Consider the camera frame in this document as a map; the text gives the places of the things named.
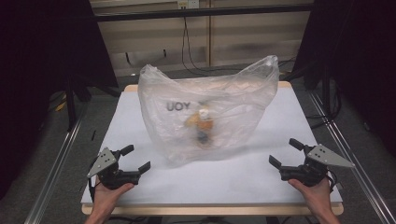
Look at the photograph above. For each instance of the person's right hand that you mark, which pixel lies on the person's right hand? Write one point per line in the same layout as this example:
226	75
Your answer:
317	196

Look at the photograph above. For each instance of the black horizontal bar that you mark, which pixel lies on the black horizontal bar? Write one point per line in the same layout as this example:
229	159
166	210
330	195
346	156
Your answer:
202	12

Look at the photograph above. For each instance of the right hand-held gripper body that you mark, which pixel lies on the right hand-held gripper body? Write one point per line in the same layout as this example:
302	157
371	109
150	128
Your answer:
313	171

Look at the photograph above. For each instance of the silver floor rail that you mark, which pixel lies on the silver floor rail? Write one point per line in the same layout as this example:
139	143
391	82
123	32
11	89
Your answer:
53	174
355	161

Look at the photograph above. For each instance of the white wall power outlet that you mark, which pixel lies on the white wall power outlet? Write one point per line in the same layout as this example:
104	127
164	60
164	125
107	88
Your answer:
188	3

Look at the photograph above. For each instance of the person's left hand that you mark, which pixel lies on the person's left hand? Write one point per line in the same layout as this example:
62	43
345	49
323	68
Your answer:
107	197

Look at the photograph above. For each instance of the clear plastic bag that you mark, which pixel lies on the clear plastic bag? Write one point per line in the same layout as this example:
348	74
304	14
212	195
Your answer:
236	102

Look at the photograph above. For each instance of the orange bottle with white cap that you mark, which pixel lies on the orange bottle with white cap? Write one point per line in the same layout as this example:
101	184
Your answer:
202	126

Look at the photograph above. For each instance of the black metal stand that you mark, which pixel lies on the black metal stand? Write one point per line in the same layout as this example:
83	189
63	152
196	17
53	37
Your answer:
326	93
71	105

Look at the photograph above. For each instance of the black curtain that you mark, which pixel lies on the black curtain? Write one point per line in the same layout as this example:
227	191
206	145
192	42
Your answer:
40	62
358	62

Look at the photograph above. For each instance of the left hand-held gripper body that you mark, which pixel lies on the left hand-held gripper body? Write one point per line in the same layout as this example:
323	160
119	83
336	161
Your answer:
107	172

